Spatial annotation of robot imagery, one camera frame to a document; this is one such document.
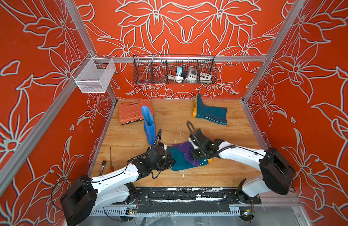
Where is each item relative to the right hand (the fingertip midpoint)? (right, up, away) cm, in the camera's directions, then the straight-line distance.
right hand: (189, 155), depth 84 cm
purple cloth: (-1, +5, -1) cm, 5 cm away
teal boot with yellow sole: (-5, -4, -2) cm, 7 cm away
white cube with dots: (+12, +51, +10) cm, 53 cm away
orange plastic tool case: (-44, +28, +23) cm, 57 cm away
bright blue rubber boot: (-23, +19, -12) cm, 32 cm away
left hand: (-8, -2, -5) cm, 10 cm away
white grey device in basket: (+3, +52, +8) cm, 52 cm away
